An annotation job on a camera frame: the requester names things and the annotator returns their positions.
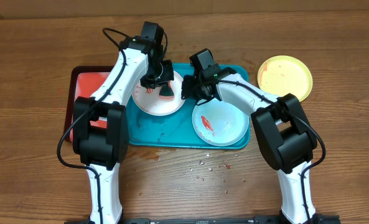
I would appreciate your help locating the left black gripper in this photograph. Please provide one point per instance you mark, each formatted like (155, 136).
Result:
(169, 76)

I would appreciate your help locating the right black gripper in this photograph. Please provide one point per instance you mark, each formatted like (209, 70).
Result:
(191, 84)

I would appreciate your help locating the green and orange sponge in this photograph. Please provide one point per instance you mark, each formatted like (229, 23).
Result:
(166, 93)

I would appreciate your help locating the white plate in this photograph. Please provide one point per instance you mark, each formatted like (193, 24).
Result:
(151, 102)

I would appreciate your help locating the yellow-green plate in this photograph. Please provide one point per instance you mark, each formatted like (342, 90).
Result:
(282, 74)

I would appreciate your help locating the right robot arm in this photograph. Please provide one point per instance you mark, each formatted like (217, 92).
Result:
(284, 135)

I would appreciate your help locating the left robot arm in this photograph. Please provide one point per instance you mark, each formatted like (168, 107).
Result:
(100, 125)

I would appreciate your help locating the dark red water tray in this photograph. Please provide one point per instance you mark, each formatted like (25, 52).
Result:
(85, 80)

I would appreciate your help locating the light blue plate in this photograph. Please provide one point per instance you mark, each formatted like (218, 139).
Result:
(221, 125)

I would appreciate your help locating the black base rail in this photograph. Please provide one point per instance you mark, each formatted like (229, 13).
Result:
(258, 219)

